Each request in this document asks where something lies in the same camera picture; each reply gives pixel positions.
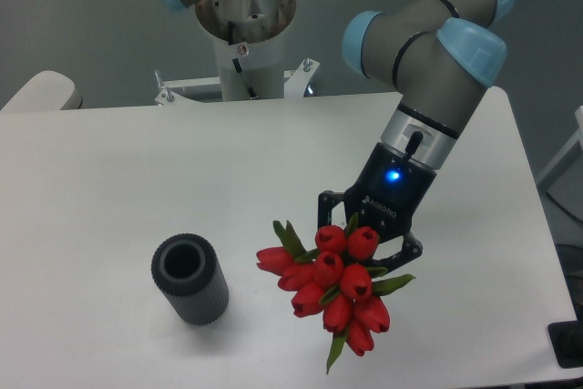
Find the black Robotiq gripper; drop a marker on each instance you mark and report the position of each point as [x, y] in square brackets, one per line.
[385, 197]

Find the red tulip bouquet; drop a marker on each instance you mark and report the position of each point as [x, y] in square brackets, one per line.
[338, 279]

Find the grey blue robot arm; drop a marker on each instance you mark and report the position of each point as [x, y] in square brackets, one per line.
[439, 55]

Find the dark grey ribbed vase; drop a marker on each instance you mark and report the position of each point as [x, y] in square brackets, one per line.
[186, 269]

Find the white furniture at right edge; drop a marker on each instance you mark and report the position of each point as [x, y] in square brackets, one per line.
[566, 157]

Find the black device at table edge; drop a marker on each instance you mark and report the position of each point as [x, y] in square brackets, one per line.
[566, 339]

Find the beige chair back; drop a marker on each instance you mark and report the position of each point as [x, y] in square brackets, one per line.
[46, 91]

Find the white pedestal base frame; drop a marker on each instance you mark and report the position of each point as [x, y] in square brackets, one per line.
[296, 84]

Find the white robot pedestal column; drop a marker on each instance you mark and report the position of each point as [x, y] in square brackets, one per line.
[248, 35]

